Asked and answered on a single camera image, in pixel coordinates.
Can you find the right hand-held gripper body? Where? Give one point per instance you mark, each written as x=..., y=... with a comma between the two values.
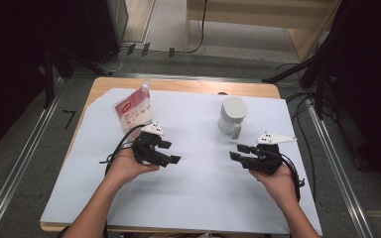
x=264, y=160

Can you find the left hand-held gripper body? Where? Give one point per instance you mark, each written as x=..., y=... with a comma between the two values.
x=145, y=147

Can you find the white lidded container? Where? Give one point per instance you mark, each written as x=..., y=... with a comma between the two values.
x=231, y=114

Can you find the red and white spout pouch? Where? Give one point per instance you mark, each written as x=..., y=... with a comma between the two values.
x=134, y=110

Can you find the person's left hand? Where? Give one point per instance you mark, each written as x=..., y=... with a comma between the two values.
x=125, y=167

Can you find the person's right hand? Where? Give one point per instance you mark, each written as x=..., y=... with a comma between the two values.
x=281, y=186

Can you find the white table sheet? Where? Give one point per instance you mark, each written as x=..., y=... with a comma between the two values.
x=195, y=198

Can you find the black metal stand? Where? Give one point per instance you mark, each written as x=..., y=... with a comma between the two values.
x=287, y=71
x=49, y=86

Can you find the glass fronted cabinet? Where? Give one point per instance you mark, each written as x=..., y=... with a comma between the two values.
x=119, y=16

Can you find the light wooden cabinet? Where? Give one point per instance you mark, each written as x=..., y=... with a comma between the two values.
x=244, y=13

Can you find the black curtain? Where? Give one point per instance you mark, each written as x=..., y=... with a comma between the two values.
x=13, y=49
x=370, y=66

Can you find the aluminium floor rail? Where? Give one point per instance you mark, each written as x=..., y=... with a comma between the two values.
x=20, y=165
x=337, y=165

